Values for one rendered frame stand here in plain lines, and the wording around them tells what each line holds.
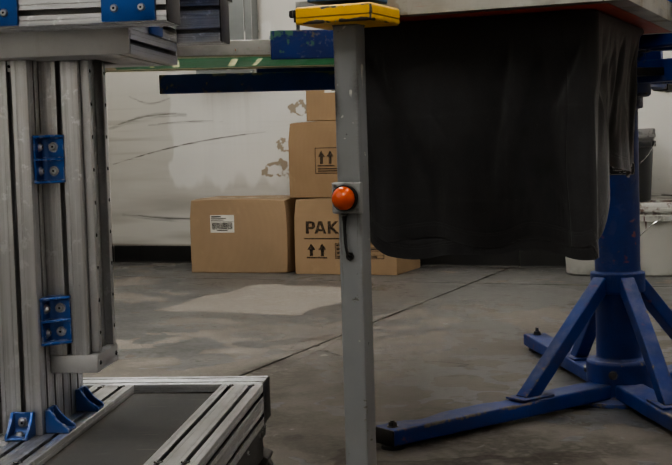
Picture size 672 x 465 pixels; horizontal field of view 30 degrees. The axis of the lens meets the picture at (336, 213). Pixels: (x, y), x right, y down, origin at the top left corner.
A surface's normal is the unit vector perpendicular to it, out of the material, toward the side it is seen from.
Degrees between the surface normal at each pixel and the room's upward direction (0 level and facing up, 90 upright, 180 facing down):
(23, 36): 90
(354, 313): 90
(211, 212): 89
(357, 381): 90
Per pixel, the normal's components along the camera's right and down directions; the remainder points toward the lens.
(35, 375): -0.11, 0.06
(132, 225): -0.39, 0.07
